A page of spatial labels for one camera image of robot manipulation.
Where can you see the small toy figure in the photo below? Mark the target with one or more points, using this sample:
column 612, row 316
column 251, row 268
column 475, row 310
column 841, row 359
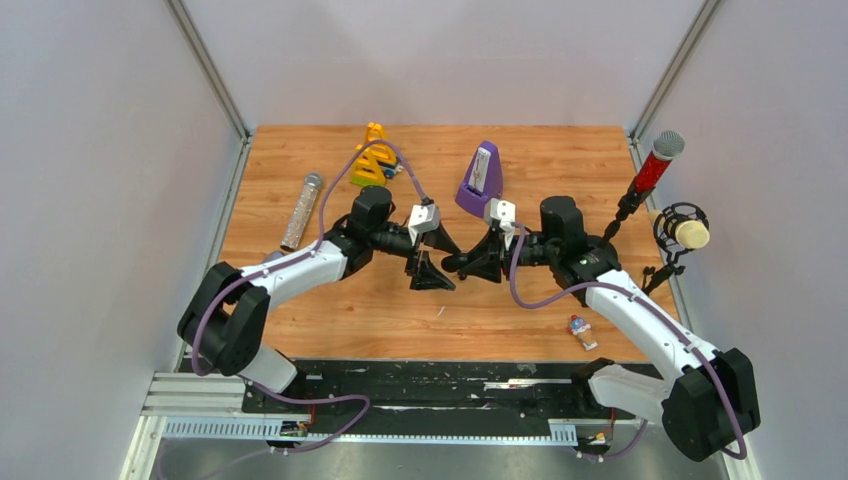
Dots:
column 582, row 331

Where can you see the yellow toy block tower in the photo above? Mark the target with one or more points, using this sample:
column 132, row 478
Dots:
column 366, row 170

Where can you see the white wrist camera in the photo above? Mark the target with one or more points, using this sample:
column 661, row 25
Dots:
column 501, row 213
column 424, row 221

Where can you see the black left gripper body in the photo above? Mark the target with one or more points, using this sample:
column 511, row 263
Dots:
column 397, row 242

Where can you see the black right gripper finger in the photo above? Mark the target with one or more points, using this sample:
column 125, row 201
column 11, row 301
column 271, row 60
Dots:
column 450, row 263
column 486, row 265

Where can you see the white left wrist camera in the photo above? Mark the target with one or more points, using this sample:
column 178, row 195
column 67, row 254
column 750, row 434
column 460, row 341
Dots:
column 424, row 221

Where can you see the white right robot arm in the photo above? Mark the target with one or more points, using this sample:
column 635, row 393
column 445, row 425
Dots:
column 704, row 398

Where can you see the silver glitter microphone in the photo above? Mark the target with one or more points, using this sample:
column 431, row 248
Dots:
column 312, row 185

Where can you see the purple metronome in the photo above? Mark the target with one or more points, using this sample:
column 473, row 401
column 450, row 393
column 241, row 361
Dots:
column 483, row 180

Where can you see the beige microphone in shock mount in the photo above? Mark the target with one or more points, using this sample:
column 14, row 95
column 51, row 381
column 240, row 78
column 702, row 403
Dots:
column 678, row 230

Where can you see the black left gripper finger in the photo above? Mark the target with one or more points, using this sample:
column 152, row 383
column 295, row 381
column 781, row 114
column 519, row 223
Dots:
column 424, row 275
column 439, row 239

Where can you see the red microphone on stand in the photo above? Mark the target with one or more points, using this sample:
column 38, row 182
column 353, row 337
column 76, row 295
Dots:
column 666, row 147

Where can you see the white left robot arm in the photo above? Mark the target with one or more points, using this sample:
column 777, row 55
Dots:
column 225, row 319

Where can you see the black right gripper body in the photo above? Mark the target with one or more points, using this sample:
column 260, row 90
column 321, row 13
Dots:
column 534, row 250

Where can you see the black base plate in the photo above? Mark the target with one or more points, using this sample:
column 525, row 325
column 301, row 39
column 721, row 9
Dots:
column 437, row 398

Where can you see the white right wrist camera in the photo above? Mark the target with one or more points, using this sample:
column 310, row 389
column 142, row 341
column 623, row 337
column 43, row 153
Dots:
column 501, row 213

